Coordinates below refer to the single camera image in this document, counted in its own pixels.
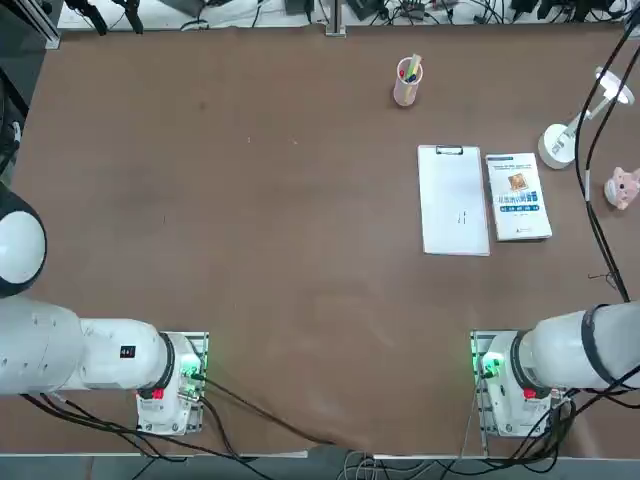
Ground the pink pig toy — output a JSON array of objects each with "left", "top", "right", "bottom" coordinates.
[{"left": 603, "top": 166, "right": 640, "bottom": 212}]

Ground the white and blue book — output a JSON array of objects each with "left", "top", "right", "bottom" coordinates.
[{"left": 484, "top": 152, "right": 554, "bottom": 244}]

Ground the black cable across table edge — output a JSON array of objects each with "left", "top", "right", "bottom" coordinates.
[{"left": 198, "top": 374, "right": 351, "bottom": 447}]

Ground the white clipboard with black clip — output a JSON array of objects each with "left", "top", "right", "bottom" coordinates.
[{"left": 417, "top": 144, "right": 491, "bottom": 257}]

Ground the translucent pink pen cup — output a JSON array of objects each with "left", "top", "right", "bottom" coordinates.
[{"left": 393, "top": 55, "right": 426, "bottom": 108}]

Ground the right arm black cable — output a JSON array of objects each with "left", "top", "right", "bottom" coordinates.
[{"left": 573, "top": 14, "right": 640, "bottom": 304}]

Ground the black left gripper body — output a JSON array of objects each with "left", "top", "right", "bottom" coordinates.
[{"left": 0, "top": 121, "right": 23, "bottom": 174}]

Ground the white foldable desk lamp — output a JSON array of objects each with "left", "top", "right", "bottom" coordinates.
[{"left": 538, "top": 66, "right": 635, "bottom": 171}]

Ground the aluminium frame rail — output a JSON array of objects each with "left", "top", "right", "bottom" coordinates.
[{"left": 19, "top": 0, "right": 61, "bottom": 50}]

